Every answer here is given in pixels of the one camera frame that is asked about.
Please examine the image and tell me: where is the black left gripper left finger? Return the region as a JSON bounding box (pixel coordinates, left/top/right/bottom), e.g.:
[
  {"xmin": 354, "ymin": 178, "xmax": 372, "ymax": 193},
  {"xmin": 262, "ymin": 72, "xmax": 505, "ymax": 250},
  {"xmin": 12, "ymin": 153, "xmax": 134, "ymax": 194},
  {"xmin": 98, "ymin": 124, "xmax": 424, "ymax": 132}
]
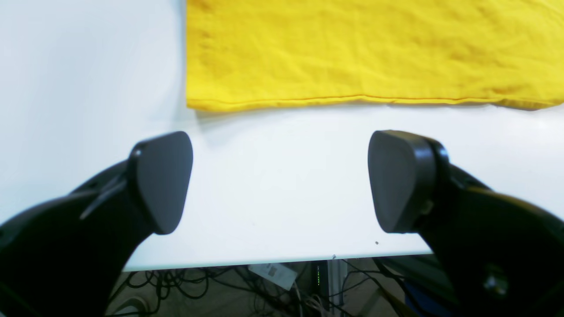
[{"xmin": 0, "ymin": 132, "xmax": 193, "ymax": 317}]

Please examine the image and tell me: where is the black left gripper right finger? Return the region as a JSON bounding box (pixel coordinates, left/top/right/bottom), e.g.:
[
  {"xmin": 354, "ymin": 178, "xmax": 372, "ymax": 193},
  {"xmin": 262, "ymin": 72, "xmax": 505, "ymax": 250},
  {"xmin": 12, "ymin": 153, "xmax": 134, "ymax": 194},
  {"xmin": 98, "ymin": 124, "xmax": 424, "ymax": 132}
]
[{"xmin": 368, "ymin": 130, "xmax": 564, "ymax": 317}]

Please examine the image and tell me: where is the orange yellow T-shirt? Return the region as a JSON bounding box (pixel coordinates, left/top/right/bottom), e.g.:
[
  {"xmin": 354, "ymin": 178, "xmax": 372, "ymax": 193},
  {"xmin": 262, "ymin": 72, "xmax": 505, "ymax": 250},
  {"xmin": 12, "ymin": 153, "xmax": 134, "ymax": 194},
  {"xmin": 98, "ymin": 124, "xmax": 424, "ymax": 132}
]
[{"xmin": 186, "ymin": 0, "xmax": 564, "ymax": 112}]

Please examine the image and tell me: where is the white tag under table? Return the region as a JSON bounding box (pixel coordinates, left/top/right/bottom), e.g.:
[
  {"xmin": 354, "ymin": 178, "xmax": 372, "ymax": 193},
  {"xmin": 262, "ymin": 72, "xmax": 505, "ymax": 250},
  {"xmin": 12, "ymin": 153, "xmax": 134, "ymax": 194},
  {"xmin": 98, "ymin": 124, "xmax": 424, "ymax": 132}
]
[{"xmin": 247, "ymin": 263, "xmax": 298, "ymax": 291}]

